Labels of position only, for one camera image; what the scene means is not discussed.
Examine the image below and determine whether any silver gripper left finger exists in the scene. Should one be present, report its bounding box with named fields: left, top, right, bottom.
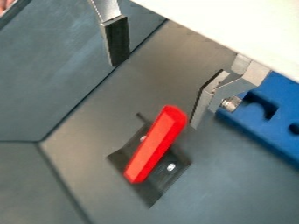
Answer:
left=88, top=0, right=129, bottom=67

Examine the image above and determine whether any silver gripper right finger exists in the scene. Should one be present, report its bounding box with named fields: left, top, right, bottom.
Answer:
left=189, top=54, right=270, bottom=129

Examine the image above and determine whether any red hexagonal prism peg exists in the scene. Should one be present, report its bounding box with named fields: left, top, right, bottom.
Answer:
left=124, top=105, right=187, bottom=184

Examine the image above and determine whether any blue foam shape-sorter block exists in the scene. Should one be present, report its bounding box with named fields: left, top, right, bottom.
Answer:
left=216, top=72, right=299, bottom=170

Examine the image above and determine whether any black curved cradle stand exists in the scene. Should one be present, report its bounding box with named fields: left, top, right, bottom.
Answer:
left=107, top=113, right=192, bottom=207

